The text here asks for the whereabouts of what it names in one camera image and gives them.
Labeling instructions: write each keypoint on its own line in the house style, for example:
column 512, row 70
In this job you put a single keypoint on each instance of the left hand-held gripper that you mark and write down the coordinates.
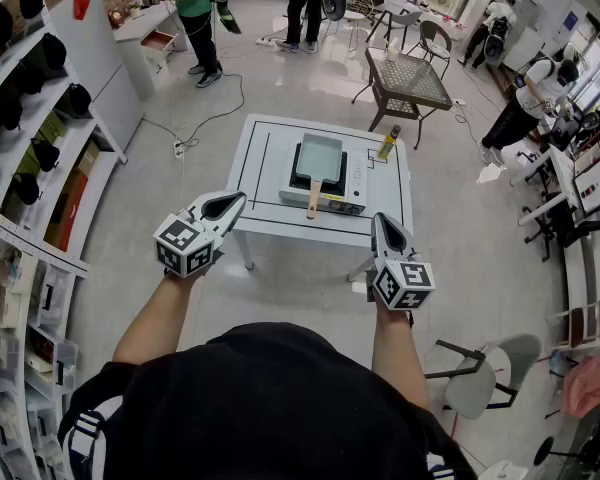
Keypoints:
column 180, row 248

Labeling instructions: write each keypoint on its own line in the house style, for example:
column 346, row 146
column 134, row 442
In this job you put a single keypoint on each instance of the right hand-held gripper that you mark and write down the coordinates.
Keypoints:
column 402, row 283

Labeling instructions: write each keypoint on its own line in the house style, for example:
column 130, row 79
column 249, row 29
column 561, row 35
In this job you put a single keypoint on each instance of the white portable induction cooktop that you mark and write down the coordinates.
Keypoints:
column 357, row 178

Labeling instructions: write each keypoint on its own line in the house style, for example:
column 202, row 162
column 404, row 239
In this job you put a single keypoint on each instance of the person's left forearm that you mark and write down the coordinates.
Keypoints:
column 150, row 318

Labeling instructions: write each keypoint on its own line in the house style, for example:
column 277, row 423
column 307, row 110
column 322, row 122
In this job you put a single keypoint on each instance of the person's right forearm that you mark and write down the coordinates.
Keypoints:
column 397, row 358

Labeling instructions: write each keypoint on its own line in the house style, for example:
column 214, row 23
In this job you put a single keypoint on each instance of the white power strip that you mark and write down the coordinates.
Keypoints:
column 178, row 149

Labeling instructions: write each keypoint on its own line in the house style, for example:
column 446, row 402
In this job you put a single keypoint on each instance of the yellow oil bottle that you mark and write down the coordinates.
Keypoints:
column 389, row 143

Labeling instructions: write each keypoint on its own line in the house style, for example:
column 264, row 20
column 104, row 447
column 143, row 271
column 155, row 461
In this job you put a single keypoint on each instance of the white table black lines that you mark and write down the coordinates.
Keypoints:
column 280, row 128

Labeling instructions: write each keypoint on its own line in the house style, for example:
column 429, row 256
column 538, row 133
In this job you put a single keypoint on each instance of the brown cardboard box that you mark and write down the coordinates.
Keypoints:
column 87, row 158

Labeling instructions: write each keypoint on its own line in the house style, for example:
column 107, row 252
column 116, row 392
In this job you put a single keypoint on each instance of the red cardboard box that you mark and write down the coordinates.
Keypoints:
column 67, row 208

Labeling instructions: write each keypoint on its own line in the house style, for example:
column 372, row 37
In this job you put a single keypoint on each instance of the dark wicker side table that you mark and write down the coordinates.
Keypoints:
column 410, row 80

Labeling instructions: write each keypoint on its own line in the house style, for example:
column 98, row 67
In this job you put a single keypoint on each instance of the black wheeled office chair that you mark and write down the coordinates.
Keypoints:
column 565, row 228

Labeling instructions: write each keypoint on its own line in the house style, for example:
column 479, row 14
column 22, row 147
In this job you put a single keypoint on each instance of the long white desk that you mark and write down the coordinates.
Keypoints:
column 575, row 268

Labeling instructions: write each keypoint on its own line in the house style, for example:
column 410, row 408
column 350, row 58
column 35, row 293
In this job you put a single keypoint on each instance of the white shelving unit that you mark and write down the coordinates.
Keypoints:
column 40, row 253

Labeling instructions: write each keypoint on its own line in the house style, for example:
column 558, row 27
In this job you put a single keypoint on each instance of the white cabinet red sticker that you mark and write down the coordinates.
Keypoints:
column 95, row 68

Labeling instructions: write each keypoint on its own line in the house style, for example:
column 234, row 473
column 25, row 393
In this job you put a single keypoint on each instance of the green box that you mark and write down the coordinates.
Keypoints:
column 45, row 138

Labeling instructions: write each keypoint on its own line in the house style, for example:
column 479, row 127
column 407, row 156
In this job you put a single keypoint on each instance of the stack of clear storage bins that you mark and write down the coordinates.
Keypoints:
column 50, row 298

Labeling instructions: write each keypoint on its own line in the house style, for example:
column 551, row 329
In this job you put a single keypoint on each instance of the white desk with drawer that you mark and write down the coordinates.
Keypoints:
column 140, row 23

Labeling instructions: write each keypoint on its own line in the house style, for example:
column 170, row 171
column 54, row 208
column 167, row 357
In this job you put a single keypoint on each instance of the person's black shirt torso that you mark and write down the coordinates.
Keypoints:
column 270, row 408

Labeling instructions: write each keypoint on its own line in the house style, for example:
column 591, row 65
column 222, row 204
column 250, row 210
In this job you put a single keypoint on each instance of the black monitor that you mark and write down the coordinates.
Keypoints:
column 592, row 188

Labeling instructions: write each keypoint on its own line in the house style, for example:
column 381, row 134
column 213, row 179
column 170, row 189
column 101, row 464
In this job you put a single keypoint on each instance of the white chair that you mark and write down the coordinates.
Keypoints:
column 405, row 18

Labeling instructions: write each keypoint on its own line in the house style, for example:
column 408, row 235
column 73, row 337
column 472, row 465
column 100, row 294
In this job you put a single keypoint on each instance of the pink cloth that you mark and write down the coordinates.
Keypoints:
column 590, row 383

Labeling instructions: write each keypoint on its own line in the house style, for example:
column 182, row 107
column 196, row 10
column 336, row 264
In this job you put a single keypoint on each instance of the black round-base stand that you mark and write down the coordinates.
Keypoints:
column 544, row 450

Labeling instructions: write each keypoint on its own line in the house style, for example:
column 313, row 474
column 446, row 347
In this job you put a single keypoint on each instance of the grey chair black frame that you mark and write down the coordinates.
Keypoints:
column 480, row 383

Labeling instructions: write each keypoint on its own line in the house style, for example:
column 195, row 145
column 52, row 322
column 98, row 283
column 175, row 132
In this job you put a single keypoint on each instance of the wooden frame rack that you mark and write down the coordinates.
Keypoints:
column 580, row 323

